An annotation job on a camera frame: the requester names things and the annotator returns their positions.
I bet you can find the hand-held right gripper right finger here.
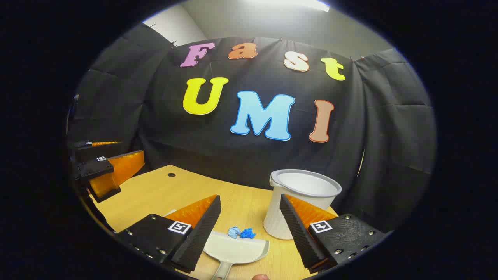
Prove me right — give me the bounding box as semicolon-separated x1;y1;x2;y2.
279;194;389;275

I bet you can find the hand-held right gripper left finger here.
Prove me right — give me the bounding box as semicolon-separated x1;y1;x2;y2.
115;194;222;275

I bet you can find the wooden desktop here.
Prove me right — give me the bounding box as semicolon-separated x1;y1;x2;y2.
88;164;339;280

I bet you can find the white garbage bin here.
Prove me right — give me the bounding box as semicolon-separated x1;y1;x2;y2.
263;169;343;240

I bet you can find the white dustpan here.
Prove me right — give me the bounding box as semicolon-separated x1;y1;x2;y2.
203;230;270;280

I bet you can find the black backdrop cloth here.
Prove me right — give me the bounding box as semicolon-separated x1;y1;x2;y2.
67;23;436;234

